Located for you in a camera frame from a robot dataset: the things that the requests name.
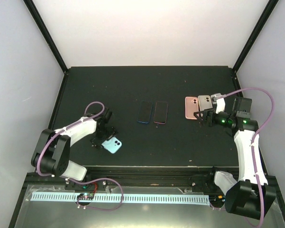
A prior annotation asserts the blue phone case with phone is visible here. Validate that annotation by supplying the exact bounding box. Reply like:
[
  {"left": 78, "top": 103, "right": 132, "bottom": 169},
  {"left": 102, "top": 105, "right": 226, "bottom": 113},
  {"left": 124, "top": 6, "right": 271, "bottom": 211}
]
[{"left": 101, "top": 137, "right": 122, "bottom": 154}]

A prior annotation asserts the pink phone case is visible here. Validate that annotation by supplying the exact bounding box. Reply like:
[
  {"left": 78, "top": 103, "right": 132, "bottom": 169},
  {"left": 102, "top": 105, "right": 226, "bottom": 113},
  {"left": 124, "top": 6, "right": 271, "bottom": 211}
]
[{"left": 185, "top": 96, "right": 199, "bottom": 120}]

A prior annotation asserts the beige phone case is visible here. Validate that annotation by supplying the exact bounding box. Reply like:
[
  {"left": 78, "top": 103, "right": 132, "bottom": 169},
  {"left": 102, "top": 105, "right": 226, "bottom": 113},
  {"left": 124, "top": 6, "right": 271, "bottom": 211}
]
[{"left": 197, "top": 95, "right": 212, "bottom": 111}]

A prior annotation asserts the purple phone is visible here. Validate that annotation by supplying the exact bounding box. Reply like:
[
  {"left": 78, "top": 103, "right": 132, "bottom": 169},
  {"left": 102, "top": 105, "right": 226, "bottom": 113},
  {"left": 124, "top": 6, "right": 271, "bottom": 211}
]
[{"left": 153, "top": 101, "right": 168, "bottom": 124}]

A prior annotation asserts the blue phone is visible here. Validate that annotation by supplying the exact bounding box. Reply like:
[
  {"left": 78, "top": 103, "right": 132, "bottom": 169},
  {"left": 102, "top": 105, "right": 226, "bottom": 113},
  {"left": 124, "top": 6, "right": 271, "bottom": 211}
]
[{"left": 137, "top": 101, "right": 153, "bottom": 124}]

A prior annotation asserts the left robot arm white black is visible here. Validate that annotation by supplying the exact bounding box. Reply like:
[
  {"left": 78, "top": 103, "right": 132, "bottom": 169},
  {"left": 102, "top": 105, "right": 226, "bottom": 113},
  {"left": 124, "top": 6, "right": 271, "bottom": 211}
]
[{"left": 31, "top": 106, "right": 122, "bottom": 190}]

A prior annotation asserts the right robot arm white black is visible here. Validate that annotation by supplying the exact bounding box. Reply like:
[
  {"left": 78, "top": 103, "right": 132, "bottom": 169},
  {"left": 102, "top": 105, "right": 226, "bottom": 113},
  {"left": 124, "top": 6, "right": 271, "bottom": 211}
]
[{"left": 194, "top": 94, "right": 276, "bottom": 220}]

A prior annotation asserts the small circuit board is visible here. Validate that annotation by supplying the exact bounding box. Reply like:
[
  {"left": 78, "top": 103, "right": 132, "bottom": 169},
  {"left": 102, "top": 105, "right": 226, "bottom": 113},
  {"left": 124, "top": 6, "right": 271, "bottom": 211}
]
[{"left": 77, "top": 193, "right": 94, "bottom": 201}]

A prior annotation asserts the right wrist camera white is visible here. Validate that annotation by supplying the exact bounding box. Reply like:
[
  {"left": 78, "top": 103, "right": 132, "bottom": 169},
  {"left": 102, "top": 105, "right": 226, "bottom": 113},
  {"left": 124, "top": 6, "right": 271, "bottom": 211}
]
[{"left": 211, "top": 93, "right": 225, "bottom": 114}]

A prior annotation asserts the black aluminium rail base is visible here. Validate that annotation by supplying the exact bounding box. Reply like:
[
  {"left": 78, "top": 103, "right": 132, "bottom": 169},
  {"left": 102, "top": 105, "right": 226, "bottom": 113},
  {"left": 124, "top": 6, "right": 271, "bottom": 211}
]
[{"left": 26, "top": 165, "right": 285, "bottom": 190}]

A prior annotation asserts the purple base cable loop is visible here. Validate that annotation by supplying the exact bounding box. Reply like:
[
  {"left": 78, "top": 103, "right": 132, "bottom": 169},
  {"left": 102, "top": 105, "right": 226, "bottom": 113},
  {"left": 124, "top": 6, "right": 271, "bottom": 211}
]
[{"left": 75, "top": 178, "right": 124, "bottom": 212}]

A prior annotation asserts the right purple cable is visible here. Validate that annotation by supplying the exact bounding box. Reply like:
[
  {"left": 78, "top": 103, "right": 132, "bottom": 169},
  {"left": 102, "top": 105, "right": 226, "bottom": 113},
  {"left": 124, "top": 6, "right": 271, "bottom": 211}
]
[{"left": 218, "top": 87, "right": 276, "bottom": 228}]

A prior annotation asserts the white slotted cable duct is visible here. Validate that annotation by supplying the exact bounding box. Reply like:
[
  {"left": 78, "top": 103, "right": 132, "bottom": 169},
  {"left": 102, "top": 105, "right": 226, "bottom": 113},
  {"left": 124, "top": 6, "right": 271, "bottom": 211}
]
[{"left": 30, "top": 192, "right": 210, "bottom": 206}]

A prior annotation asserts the right black frame post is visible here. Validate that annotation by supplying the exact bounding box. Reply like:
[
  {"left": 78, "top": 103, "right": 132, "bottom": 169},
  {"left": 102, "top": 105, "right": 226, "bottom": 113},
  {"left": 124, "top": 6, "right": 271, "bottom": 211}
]
[{"left": 232, "top": 0, "right": 279, "bottom": 73}]

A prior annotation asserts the black frame post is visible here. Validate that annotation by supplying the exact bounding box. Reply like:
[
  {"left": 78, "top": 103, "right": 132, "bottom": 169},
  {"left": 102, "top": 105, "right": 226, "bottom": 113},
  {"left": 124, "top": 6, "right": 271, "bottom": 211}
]
[
  {"left": 23, "top": 0, "right": 68, "bottom": 74},
  {"left": 232, "top": 0, "right": 279, "bottom": 73}
]

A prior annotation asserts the left black frame post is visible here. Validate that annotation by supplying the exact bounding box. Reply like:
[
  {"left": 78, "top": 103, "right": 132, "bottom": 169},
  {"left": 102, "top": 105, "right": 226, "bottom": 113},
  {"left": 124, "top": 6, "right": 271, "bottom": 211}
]
[{"left": 23, "top": 0, "right": 68, "bottom": 74}]

